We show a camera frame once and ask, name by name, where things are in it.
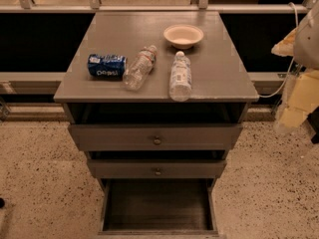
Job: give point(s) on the metal railing frame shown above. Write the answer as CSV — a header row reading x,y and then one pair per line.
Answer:
x,y
40,7

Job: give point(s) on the grey open bottom drawer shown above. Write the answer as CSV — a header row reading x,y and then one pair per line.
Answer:
x,y
158,209

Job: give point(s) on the clear bottle red label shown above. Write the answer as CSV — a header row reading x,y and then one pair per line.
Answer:
x,y
138,70

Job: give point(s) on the white paper bowl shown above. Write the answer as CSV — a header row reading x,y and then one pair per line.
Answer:
x,y
183,36

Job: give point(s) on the grey middle drawer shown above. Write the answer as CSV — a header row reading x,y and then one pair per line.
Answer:
x,y
118,169

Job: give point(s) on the grey wooden drawer cabinet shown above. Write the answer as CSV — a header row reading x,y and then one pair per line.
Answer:
x,y
221,88

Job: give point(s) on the grey top drawer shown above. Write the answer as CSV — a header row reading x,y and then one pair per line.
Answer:
x,y
107,137

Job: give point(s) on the clear bottle blue label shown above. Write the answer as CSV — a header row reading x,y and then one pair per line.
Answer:
x,y
180,78

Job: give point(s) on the blue pepsi can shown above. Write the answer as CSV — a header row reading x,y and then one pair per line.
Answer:
x,y
109,66

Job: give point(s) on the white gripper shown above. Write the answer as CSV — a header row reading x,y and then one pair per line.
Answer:
x,y
308,44

